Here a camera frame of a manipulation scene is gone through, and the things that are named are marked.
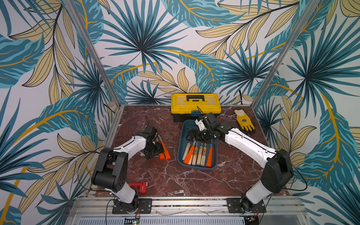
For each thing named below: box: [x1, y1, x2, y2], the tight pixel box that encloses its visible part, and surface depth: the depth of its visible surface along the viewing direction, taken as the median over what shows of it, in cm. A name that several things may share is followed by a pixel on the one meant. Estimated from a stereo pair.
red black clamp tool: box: [128, 181, 149, 194], surface depth 80 cm
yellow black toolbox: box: [170, 93, 222, 123], surface depth 100 cm
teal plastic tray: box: [177, 119, 219, 171], surface depth 90 cm
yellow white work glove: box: [233, 109, 256, 135], surface depth 109 cm
